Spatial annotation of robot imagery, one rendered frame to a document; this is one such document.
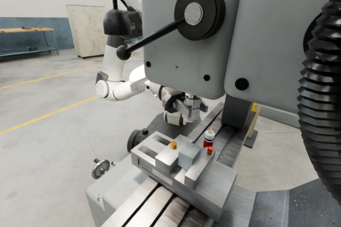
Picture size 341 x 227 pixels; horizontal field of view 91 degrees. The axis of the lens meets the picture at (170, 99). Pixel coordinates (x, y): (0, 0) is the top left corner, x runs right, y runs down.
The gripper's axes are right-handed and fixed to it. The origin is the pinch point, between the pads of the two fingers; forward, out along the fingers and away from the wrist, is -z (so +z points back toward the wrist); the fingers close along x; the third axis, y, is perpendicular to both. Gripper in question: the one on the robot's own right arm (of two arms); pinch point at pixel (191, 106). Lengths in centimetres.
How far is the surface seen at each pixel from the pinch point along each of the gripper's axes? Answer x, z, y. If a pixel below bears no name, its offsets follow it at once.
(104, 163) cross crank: -20, 48, 59
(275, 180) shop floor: 128, 10, 124
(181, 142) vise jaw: 3.1, 7.1, 19.5
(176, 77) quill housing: -8.7, -5.0, -11.1
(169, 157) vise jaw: -4.2, 2.8, 19.4
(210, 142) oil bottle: 18.1, 6.9, 25.6
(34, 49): -118, 683, 107
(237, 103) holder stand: 41.7, 15.2, 16.8
